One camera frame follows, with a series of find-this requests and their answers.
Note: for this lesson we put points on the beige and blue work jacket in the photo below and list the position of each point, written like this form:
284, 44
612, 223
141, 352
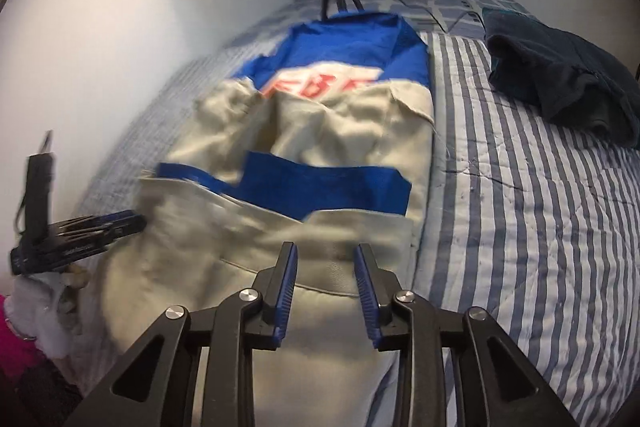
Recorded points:
325, 132

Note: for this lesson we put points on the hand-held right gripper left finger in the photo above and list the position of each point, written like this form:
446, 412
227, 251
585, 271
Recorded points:
287, 297

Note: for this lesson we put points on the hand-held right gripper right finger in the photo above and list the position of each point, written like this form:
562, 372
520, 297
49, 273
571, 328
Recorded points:
367, 297

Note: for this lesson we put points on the person's left hand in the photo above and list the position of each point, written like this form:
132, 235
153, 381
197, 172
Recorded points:
45, 307

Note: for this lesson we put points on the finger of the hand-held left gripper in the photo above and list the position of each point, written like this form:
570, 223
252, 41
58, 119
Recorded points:
110, 227

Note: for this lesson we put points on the blue white striped quilt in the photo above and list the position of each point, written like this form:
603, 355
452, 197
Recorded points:
525, 232

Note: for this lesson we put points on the dark blue garment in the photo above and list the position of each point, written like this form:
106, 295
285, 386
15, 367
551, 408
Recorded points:
550, 72

